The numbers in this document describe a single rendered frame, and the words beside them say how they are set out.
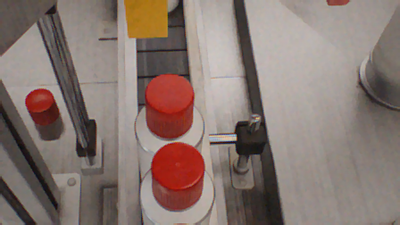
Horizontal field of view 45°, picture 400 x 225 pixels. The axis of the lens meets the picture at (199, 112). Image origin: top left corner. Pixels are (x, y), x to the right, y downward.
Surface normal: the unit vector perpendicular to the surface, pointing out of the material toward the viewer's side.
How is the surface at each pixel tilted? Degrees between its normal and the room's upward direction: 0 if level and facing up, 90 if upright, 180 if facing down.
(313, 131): 0
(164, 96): 3
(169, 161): 3
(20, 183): 90
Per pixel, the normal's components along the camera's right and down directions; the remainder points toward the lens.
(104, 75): 0.05, -0.51
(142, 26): 0.09, 0.86
